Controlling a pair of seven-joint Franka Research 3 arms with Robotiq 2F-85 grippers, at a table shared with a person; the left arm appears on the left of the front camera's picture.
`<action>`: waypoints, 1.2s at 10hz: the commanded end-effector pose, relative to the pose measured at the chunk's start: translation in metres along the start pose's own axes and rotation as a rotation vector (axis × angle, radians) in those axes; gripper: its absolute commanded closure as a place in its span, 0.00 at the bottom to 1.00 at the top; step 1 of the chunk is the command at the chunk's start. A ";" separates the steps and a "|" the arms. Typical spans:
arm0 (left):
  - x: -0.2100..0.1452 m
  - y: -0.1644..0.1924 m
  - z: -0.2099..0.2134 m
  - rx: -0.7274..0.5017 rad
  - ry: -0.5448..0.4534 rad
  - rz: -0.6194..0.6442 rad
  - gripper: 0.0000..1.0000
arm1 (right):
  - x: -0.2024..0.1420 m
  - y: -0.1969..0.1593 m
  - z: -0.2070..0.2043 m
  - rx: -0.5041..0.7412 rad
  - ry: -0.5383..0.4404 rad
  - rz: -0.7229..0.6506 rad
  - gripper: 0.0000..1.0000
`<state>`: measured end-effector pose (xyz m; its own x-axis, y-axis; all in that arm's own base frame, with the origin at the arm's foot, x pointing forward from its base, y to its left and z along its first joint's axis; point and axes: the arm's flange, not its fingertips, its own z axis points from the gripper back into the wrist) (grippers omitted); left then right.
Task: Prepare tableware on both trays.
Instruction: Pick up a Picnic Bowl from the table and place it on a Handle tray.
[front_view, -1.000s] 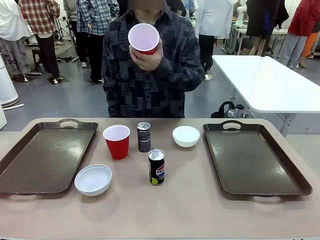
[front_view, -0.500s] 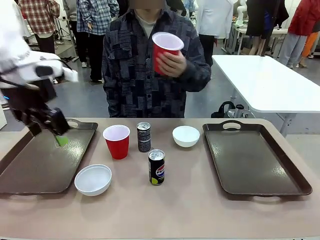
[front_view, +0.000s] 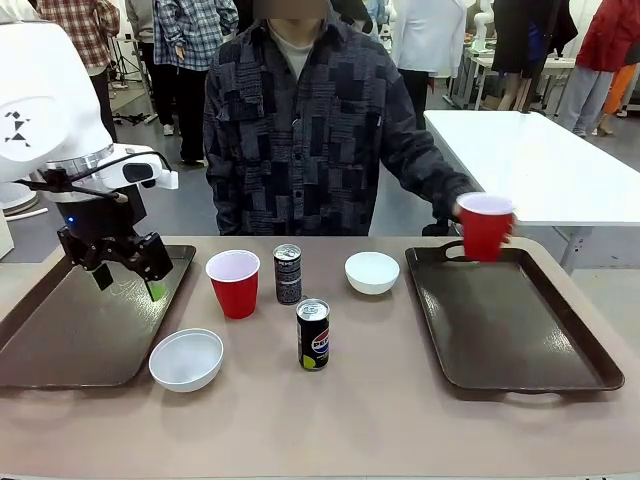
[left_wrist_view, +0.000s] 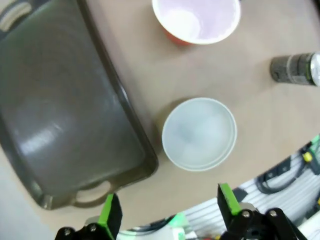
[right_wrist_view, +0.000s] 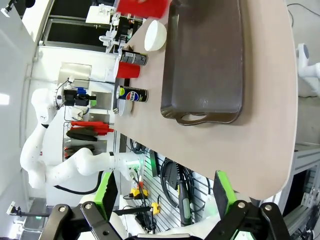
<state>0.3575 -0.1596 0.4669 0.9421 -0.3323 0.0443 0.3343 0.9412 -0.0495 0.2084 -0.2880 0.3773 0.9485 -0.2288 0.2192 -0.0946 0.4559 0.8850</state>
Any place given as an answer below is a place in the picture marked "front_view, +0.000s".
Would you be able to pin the black chair base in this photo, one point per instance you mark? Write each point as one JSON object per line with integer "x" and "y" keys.
{"x": 440, "y": 227}

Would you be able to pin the person in patchwork shirt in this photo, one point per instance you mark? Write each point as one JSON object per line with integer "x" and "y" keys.
{"x": 300, "y": 150}

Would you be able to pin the person's left forearm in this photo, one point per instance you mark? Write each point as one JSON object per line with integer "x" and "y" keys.
{"x": 435, "y": 175}

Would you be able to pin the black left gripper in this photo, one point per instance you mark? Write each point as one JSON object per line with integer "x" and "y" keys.
{"x": 100, "y": 215}

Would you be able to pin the brown plastic tray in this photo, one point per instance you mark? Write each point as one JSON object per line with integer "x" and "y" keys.
{"x": 75, "y": 340}
{"x": 500, "y": 325}

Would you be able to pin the bystander in red plaid shirt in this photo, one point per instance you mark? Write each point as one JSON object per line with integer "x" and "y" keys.
{"x": 75, "y": 30}

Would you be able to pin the white folding table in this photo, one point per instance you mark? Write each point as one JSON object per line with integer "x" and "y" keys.
{"x": 525, "y": 165}

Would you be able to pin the bystander in black coat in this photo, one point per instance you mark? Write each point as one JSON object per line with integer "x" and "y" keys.
{"x": 525, "y": 30}

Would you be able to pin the white box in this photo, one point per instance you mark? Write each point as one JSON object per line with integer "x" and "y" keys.
{"x": 5, "y": 237}

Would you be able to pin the person's left hand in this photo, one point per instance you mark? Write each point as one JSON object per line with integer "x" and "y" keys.
{"x": 460, "y": 207}

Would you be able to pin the black patterned Pepsi can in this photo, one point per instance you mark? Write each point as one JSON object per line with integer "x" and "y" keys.
{"x": 288, "y": 280}

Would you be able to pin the bystander in blue plaid shirt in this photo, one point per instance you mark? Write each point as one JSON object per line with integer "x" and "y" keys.
{"x": 185, "y": 30}

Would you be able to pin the bystander in grey top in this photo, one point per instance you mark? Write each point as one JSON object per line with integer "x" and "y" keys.
{"x": 140, "y": 20}

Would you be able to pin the person's right forearm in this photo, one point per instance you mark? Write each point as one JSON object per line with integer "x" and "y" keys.
{"x": 222, "y": 200}

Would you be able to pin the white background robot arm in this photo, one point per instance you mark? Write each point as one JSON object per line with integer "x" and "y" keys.
{"x": 481, "y": 25}

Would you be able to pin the black tripod stand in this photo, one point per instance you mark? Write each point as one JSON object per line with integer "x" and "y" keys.
{"x": 135, "y": 119}

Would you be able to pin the white bowl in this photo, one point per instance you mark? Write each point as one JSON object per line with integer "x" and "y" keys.
{"x": 185, "y": 365}
{"x": 372, "y": 275}

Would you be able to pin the bystander in orange trousers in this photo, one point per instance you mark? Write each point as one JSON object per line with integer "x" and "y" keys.
{"x": 620, "y": 85}

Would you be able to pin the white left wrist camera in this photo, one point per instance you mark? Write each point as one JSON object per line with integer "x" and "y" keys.
{"x": 140, "y": 172}

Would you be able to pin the red plastic cup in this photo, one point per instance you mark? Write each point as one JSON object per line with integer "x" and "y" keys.
{"x": 233, "y": 295}
{"x": 482, "y": 235}

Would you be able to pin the white tube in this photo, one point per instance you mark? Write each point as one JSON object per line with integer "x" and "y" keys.
{"x": 25, "y": 213}

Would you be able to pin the black Pepsi can lime dot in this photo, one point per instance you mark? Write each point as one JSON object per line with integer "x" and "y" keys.
{"x": 312, "y": 340}

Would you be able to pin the white cylindrical air purifier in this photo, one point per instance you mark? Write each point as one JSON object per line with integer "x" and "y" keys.
{"x": 20, "y": 197}

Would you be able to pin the bystander in white coat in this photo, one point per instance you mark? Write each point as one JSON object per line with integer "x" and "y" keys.
{"x": 430, "y": 35}

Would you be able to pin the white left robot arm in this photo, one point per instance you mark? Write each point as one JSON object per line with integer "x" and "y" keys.
{"x": 50, "y": 100}

